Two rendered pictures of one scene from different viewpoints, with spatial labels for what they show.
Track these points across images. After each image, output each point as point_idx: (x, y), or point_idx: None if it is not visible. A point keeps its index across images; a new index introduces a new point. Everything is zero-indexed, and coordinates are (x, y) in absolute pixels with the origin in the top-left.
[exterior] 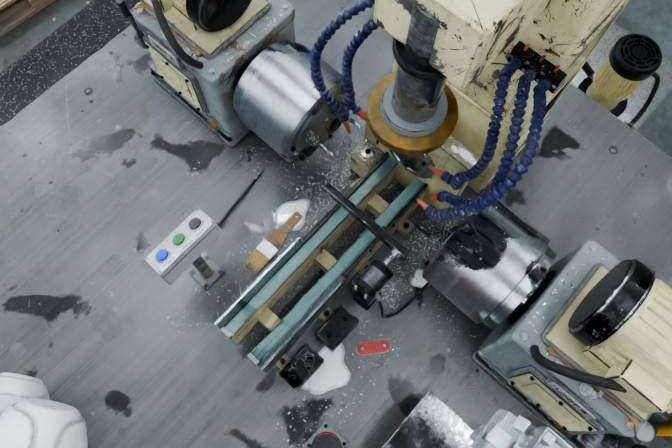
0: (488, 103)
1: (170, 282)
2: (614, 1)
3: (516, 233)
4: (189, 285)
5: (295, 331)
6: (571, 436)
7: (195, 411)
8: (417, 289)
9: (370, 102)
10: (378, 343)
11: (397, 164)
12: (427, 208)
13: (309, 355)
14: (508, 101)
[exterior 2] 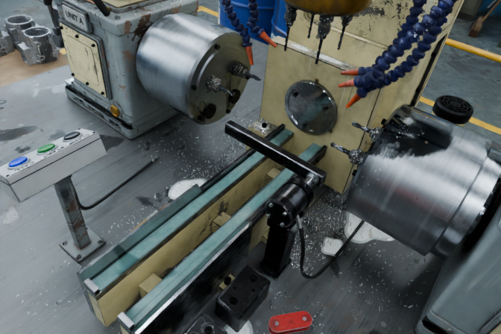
0: (384, 33)
1: (21, 198)
2: None
3: (454, 124)
4: (57, 257)
5: (189, 280)
6: None
7: None
8: (330, 257)
9: None
10: (296, 316)
11: (293, 136)
12: (356, 77)
13: (207, 327)
14: (408, 14)
